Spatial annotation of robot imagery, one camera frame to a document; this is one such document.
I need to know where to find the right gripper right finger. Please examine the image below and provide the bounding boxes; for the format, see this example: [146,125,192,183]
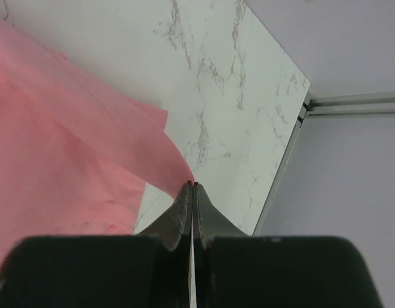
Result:
[192,184,382,307]

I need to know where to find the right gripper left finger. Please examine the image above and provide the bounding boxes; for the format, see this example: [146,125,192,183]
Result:
[0,182,192,307]

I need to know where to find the pink t shirt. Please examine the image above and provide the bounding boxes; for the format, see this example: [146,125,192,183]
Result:
[0,18,193,265]

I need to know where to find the right aluminium frame post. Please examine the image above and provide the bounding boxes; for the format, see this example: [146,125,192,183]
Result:
[297,92,395,125]

